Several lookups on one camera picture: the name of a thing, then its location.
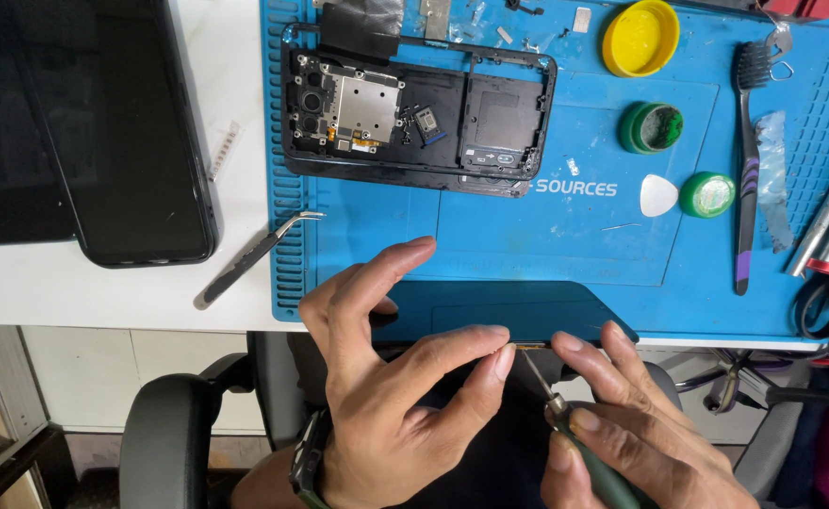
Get clear strip of small parts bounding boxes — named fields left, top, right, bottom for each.
left=207, top=120, right=243, bottom=183

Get person's right hand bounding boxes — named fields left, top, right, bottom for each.
left=540, top=321, right=762, bottom=509

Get yellow plastic lid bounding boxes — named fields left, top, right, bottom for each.
left=601, top=0, right=681, bottom=79

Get silver metal shield plate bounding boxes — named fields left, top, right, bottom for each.
left=420, top=0, right=452, bottom=42

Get white triangular opening pick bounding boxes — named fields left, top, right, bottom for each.
left=639, top=174, right=680, bottom=219

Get dark wrist watch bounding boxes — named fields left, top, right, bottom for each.
left=288, top=406, right=335, bottom=509

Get person's left hand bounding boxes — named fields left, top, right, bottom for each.
left=299, top=237, right=517, bottom=509

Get clear plastic film strip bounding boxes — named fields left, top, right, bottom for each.
left=754, top=111, right=796, bottom=254

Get black flexible sheet piece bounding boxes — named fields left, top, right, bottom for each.
left=313, top=0, right=406, bottom=68

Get green round tin lid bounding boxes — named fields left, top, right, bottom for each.
left=679, top=171, right=737, bottom=219

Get small metal card tray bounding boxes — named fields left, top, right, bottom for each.
left=413, top=106, right=447, bottom=147

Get black handled scissors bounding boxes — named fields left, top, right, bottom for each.
left=792, top=258, right=829, bottom=340

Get open green round tin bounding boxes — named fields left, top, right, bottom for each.
left=618, top=101, right=685, bottom=156

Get silver metal rod tool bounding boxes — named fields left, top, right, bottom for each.
left=785, top=138, right=829, bottom=278

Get green handled precision screwdriver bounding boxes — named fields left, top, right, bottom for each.
left=520, top=348, right=659, bottom=509

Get metal office chair base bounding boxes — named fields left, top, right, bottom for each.
left=658, top=348, right=811, bottom=414

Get glossy black phone screen panel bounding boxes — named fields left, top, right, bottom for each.
left=368, top=280, right=640, bottom=351

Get grey chair armrest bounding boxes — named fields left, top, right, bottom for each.
left=732, top=403, right=804, bottom=503

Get red item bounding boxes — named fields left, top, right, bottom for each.
left=761, top=0, right=829, bottom=22

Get black curved tip tweezers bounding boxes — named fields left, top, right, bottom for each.
left=194, top=210, right=327, bottom=311

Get opened black phone frame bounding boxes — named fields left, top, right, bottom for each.
left=280, top=23, right=558, bottom=195

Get black smartphone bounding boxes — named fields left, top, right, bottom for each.
left=4, top=0, right=219, bottom=270

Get pile of tiny black screws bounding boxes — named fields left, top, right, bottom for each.
left=394, top=105, right=419, bottom=146

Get blue silicone repair mat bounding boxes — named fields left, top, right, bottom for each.
left=260, top=0, right=829, bottom=352

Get black purple toothbrush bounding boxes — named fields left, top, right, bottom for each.
left=731, top=40, right=773, bottom=297

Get black chair armrest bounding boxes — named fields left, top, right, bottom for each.
left=119, top=352, right=256, bottom=509

